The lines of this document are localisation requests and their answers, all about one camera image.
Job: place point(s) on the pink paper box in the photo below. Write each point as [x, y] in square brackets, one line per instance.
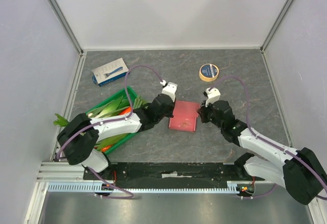
[184, 111]

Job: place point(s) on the orange toy carrot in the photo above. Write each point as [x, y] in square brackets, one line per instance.
[126, 111]

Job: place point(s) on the green bean bundle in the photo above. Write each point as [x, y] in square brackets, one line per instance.
[138, 102]

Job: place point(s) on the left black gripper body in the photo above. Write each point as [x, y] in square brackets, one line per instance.
[169, 113]

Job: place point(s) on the green plastic basket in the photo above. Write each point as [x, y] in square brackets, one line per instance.
[108, 145]

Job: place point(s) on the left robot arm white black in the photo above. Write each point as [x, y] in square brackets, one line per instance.
[79, 137]

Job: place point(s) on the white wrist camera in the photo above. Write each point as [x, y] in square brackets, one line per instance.
[169, 89]
[211, 96]

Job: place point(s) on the blue white razor box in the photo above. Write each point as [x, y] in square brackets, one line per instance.
[109, 72]

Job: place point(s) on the grey slotted cable duct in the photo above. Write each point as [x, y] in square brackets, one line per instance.
[98, 187]

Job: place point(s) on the green leafy toy vegetable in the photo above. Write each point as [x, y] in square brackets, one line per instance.
[60, 121]

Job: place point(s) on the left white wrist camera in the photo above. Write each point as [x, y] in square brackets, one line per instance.
[169, 89]

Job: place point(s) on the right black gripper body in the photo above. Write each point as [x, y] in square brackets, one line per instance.
[204, 112]

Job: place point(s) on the green toy leek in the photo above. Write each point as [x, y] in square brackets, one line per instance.
[112, 108]

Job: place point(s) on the masking tape roll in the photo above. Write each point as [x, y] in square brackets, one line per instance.
[208, 72]

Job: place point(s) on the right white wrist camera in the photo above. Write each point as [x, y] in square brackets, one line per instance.
[211, 96]

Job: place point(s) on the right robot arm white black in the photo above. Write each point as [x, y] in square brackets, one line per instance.
[298, 171]

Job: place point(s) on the small clear plastic bag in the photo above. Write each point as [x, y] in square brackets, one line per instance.
[186, 124]

